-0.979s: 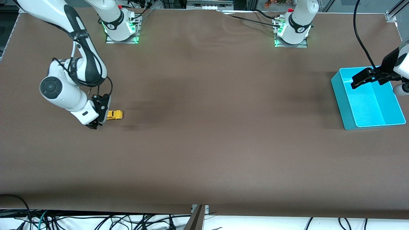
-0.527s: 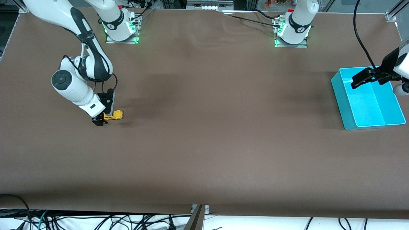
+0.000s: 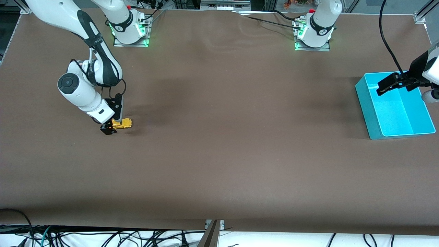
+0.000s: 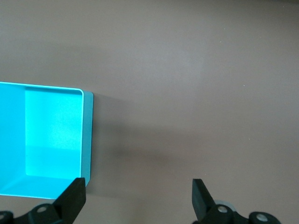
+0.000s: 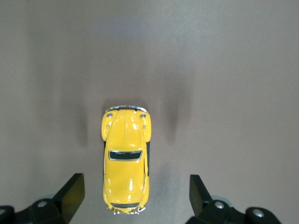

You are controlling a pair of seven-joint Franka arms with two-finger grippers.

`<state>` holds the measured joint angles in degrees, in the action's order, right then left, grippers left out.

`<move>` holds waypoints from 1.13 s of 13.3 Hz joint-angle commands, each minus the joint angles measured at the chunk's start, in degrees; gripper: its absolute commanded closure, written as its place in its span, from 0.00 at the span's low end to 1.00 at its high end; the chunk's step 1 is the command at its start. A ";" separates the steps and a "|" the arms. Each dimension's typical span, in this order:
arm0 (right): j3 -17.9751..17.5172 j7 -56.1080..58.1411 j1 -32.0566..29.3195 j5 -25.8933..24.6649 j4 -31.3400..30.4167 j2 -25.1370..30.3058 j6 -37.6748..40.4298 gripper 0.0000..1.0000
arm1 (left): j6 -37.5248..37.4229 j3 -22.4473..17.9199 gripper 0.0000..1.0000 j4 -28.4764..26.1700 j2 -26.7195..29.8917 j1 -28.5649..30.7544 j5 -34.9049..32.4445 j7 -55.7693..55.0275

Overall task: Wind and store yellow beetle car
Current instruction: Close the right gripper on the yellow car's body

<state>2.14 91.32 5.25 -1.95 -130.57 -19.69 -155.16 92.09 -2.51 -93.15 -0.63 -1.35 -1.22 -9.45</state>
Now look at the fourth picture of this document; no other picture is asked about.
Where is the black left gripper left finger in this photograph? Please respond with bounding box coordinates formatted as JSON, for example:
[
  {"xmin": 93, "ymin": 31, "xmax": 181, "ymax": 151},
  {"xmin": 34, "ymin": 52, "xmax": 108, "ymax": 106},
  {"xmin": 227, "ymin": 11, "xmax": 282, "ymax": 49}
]
[{"xmin": 14, "ymin": 177, "xmax": 86, "ymax": 224}]

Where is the brown table cover sheet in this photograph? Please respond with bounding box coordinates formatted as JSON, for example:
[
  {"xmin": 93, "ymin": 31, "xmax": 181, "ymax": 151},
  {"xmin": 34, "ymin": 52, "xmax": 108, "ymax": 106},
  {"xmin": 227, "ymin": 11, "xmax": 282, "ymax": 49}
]
[{"xmin": 0, "ymin": 0, "xmax": 299, "ymax": 224}]

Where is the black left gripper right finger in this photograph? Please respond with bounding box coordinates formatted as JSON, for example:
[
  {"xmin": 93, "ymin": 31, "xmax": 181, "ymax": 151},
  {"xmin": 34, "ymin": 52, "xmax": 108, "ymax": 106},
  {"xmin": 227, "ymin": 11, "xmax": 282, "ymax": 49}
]
[{"xmin": 192, "ymin": 179, "xmax": 250, "ymax": 224}]

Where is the turquoise plastic bin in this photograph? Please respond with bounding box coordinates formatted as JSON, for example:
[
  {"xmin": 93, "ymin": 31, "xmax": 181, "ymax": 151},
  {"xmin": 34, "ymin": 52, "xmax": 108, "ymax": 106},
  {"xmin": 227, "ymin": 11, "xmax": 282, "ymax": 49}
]
[{"xmin": 0, "ymin": 81, "xmax": 94, "ymax": 200}]

